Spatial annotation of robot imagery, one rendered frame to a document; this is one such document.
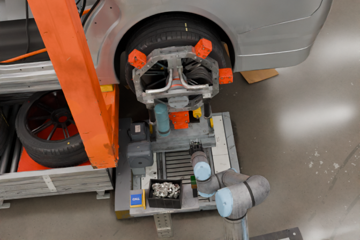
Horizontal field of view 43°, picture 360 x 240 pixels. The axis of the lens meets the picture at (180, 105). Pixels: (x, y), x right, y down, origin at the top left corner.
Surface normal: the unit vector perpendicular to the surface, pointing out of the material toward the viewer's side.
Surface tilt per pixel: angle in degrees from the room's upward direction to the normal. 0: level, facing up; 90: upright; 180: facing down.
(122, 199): 0
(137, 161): 90
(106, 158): 90
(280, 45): 90
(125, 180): 0
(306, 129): 0
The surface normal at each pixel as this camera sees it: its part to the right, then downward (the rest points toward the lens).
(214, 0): 0.07, 0.76
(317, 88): -0.07, -0.65
